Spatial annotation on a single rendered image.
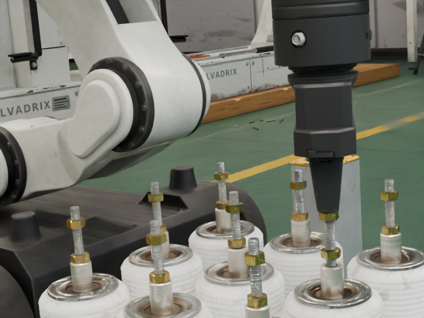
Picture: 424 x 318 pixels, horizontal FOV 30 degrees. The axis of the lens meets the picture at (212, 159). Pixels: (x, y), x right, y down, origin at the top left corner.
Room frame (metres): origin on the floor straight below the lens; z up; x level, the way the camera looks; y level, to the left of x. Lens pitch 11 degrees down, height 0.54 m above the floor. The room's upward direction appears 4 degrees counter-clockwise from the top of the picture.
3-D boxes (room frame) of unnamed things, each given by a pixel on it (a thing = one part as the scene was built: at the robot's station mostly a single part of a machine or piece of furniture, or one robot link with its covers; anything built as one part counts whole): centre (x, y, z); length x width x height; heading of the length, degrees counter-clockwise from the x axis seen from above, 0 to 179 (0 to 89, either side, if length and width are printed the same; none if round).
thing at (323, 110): (0.73, -0.11, 0.46); 0.13 x 0.10 x 0.12; 171
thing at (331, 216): (0.73, -0.11, 0.33); 0.02 x 0.02 x 0.01; 61
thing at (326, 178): (0.72, -0.11, 0.37); 0.03 x 0.02 x 0.06; 81
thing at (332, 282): (0.73, -0.11, 0.26); 0.02 x 0.02 x 0.03
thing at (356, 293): (0.73, -0.11, 0.25); 0.08 x 0.08 x 0.01
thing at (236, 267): (0.81, -0.02, 0.26); 0.02 x 0.02 x 0.03
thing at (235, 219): (0.81, -0.02, 0.30); 0.01 x 0.01 x 0.08
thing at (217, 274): (0.81, -0.02, 0.25); 0.08 x 0.08 x 0.01
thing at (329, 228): (0.73, -0.11, 0.31); 0.01 x 0.01 x 0.08
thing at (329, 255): (0.73, -0.11, 0.29); 0.02 x 0.02 x 0.01; 61
